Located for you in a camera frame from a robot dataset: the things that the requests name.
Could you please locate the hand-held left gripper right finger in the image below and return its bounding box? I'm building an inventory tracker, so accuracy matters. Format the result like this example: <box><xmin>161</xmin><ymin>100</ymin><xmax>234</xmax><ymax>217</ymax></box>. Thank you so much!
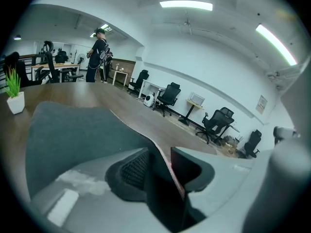
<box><xmin>171</xmin><ymin>146</ymin><xmax>255</xmax><ymax>218</ymax></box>

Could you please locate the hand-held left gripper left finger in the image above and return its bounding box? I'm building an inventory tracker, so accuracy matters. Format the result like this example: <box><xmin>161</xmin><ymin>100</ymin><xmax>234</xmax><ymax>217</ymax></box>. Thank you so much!
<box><xmin>31</xmin><ymin>147</ymin><xmax>156</xmax><ymax>233</ymax></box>

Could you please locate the pink desk mat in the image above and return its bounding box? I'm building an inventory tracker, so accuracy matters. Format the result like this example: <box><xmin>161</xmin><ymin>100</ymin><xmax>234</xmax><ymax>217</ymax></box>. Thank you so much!
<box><xmin>25</xmin><ymin>101</ymin><xmax>187</xmax><ymax>203</ymax></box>

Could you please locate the black office chair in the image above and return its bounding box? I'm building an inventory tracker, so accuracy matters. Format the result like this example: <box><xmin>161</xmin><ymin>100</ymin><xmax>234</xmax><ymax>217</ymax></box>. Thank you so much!
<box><xmin>244</xmin><ymin>129</ymin><xmax>262</xmax><ymax>159</ymax></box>
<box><xmin>128</xmin><ymin>69</ymin><xmax>150</xmax><ymax>95</ymax></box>
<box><xmin>36</xmin><ymin>40</ymin><xmax>85</xmax><ymax>84</ymax></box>
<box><xmin>195</xmin><ymin>107</ymin><xmax>236</xmax><ymax>145</ymax></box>
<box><xmin>54</xmin><ymin>50</ymin><xmax>69</xmax><ymax>64</ymax></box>
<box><xmin>0</xmin><ymin>51</ymin><xmax>43</xmax><ymax>88</ymax></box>
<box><xmin>154</xmin><ymin>82</ymin><xmax>182</xmax><ymax>117</ymax></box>

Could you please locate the small yellow-top table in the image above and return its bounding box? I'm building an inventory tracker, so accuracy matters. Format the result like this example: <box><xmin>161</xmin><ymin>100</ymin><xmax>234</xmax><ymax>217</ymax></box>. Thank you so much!
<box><xmin>178</xmin><ymin>99</ymin><xmax>205</xmax><ymax>126</ymax></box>

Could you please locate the white slatted box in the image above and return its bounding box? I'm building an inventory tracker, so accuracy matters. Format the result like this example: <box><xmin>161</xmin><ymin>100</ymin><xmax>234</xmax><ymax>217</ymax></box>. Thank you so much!
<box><xmin>189</xmin><ymin>92</ymin><xmax>205</xmax><ymax>106</ymax></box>

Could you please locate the white dome-shaped device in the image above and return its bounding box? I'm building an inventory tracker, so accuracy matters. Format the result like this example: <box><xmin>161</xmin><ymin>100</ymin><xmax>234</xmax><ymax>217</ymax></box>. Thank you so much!
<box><xmin>143</xmin><ymin>93</ymin><xmax>156</xmax><ymax>107</ymax></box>

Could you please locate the green plant in white pot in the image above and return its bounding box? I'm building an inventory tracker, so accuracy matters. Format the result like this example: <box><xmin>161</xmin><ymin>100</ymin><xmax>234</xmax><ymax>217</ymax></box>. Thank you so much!
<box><xmin>3</xmin><ymin>66</ymin><xmax>26</xmax><ymax>115</ymax></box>

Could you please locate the person's white shirt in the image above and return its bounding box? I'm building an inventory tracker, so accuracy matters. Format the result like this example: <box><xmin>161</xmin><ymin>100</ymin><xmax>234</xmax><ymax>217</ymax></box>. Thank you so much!
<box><xmin>279</xmin><ymin>57</ymin><xmax>311</xmax><ymax>140</ymax></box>

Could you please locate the small white table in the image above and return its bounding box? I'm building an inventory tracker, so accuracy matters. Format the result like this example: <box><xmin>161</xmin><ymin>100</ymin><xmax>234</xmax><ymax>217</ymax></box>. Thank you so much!
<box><xmin>112</xmin><ymin>69</ymin><xmax>129</xmax><ymax>86</ymax></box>

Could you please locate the wooden top desk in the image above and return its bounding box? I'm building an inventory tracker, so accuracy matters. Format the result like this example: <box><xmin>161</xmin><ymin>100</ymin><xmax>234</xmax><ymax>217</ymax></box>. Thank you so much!
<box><xmin>31</xmin><ymin>63</ymin><xmax>81</xmax><ymax>83</ymax></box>

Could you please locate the white desk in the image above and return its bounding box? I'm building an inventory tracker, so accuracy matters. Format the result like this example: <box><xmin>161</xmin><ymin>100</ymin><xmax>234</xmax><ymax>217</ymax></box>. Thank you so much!
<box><xmin>138</xmin><ymin>79</ymin><xmax>166</xmax><ymax>100</ymax></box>

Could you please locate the white standing fan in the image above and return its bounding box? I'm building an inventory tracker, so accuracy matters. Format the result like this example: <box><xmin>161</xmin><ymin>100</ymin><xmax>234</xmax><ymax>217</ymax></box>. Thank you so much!
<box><xmin>76</xmin><ymin>53</ymin><xmax>86</xmax><ymax>70</ymax></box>

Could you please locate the long ceiling light panel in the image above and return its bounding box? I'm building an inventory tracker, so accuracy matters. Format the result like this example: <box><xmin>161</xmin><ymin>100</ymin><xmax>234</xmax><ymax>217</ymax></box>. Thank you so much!
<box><xmin>255</xmin><ymin>23</ymin><xmax>298</xmax><ymax>67</ymax></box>
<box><xmin>159</xmin><ymin>0</ymin><xmax>214</xmax><ymax>12</ymax></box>

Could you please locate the beige wall poster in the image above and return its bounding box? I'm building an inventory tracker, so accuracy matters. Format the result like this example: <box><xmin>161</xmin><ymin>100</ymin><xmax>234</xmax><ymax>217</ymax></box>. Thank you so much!
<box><xmin>255</xmin><ymin>95</ymin><xmax>268</xmax><ymax>116</ymax></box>

